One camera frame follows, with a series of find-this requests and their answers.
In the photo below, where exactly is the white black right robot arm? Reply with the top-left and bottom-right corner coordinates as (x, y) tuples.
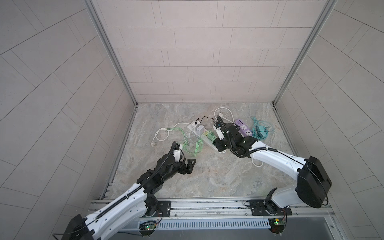
(214, 120), (332, 215)

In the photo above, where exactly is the circuit board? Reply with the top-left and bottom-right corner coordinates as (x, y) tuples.
(268, 218), (286, 234)
(139, 221), (158, 231)

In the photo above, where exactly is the purple power strip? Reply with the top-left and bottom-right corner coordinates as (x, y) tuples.
(235, 119), (253, 137)

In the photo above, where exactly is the light green cube charger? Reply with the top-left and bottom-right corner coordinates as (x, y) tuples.
(207, 131), (217, 142)

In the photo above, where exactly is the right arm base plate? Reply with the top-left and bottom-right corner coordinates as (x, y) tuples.
(245, 200), (292, 217)

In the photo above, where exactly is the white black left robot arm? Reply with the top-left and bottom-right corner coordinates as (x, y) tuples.
(53, 142), (196, 240)

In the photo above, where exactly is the thin black cable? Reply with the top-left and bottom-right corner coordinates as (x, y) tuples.
(193, 115), (218, 127)

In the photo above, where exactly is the thick white power cord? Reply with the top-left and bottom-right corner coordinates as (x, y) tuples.
(150, 127), (175, 147)

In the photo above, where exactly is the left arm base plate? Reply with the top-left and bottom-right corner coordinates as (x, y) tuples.
(144, 201), (171, 218)

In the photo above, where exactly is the white cube charger black plug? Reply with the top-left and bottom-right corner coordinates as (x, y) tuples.
(187, 121), (200, 133)

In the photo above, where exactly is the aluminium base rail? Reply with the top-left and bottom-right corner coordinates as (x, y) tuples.
(86, 198), (335, 228)

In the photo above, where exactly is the teal charger lower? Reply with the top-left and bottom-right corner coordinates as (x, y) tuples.
(256, 131), (268, 140)

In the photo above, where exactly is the left circuit board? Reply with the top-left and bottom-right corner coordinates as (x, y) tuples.
(139, 221), (158, 231)

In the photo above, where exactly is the light green cable bundle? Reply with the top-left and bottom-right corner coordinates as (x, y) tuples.
(169, 126), (211, 157)

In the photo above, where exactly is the teal charger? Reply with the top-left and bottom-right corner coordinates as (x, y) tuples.
(256, 126), (268, 133)
(256, 131), (268, 140)

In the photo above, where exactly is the white cord of purple strip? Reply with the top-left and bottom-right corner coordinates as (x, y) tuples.
(213, 107), (265, 168)

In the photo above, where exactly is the teal cable bundle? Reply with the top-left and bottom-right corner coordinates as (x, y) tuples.
(249, 115), (276, 142)

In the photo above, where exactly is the white multicolour power strip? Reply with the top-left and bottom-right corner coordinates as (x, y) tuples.
(187, 120), (226, 154)

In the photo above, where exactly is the teal charger upper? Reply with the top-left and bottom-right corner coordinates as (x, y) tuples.
(256, 126), (268, 133)

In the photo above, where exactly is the right circuit board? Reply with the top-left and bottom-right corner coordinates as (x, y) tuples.
(268, 218), (286, 234)

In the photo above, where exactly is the white square charger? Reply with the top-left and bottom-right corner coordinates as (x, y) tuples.
(195, 125), (206, 136)

